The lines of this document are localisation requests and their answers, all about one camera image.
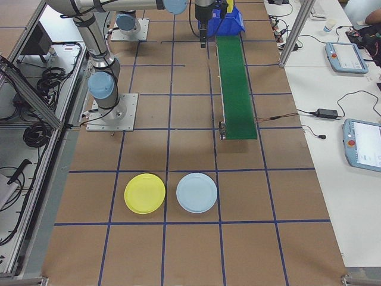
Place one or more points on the person forearm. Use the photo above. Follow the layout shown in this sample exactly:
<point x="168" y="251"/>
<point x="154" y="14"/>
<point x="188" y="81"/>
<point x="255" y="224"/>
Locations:
<point x="374" y="18"/>

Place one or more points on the light blue plastic plate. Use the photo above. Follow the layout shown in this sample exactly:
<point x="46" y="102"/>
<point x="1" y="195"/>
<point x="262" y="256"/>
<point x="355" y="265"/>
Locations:
<point x="196" y="192"/>

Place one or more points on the yellow plastic plate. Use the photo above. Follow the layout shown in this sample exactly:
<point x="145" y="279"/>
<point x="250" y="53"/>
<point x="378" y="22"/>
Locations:
<point x="144" y="193"/>

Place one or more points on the blue plastic storage bin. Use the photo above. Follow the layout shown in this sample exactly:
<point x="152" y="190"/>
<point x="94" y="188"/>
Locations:
<point x="229" y="25"/>

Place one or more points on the green conveyor belt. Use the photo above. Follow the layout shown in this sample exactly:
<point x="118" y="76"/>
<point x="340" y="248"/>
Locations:
<point x="235" y="89"/>

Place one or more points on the black power adapter brick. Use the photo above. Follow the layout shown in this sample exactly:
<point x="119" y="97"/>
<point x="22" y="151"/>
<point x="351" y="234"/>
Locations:
<point x="295" y="46"/>
<point x="327" y="113"/>

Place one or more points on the white paper cup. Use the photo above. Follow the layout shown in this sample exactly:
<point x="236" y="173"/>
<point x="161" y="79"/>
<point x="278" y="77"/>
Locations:
<point x="329" y="27"/>

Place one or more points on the light blue teach pendant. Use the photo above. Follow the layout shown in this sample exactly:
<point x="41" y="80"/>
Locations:
<point x="364" y="146"/>
<point x="346" y="58"/>

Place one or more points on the white square base plate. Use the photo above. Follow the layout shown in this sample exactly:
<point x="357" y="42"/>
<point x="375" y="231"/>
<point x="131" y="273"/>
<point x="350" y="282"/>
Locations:
<point x="144" y="32"/>
<point x="129" y="119"/>

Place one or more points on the aluminium profile post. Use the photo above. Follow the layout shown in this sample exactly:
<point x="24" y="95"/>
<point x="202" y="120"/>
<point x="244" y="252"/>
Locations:
<point x="296" y="32"/>

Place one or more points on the black box under frame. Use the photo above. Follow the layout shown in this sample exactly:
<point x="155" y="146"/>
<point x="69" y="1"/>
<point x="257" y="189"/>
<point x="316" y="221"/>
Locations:
<point x="38" y="38"/>

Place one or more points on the metal V-shaped frame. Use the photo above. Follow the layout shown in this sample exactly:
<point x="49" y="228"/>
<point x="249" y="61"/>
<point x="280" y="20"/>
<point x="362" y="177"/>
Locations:
<point x="32" y="95"/>

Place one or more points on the aluminium frame bar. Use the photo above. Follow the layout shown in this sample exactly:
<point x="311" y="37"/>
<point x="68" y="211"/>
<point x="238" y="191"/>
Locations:
<point x="23" y="281"/>
<point x="361" y="280"/>

